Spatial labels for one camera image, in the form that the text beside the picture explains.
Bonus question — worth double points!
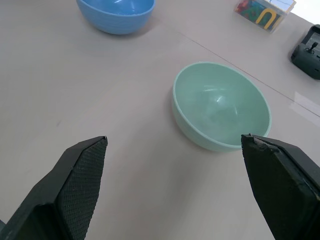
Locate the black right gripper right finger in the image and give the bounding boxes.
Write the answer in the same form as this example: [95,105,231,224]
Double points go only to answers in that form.
[240,133,320,240]

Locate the green plastic bowl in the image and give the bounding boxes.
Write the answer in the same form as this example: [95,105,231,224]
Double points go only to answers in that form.
[171,61,272,152]

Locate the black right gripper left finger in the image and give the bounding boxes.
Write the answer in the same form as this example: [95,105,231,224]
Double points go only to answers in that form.
[0,135,109,240]

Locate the blue plastic bowl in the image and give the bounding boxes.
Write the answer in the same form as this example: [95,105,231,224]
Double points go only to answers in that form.
[75,0,156,35]

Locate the clear box of colourful toys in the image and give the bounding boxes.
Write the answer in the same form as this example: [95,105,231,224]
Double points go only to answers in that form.
[233,0,297,35]

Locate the black remote controller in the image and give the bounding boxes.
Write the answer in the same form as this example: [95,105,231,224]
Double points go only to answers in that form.
[290,24,320,81]

